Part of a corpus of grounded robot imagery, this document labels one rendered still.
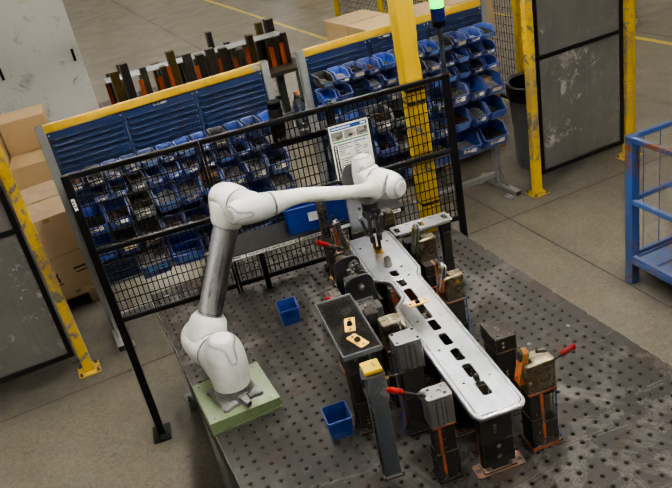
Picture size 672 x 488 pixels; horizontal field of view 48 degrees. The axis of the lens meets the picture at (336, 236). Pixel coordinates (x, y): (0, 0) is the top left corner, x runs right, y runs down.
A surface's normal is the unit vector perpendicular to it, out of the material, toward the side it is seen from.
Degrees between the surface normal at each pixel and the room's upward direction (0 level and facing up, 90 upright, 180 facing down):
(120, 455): 0
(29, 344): 88
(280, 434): 0
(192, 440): 0
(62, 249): 93
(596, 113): 91
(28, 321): 91
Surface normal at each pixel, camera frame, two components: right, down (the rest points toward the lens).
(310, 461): -0.18, -0.87
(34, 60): 0.41, 0.35
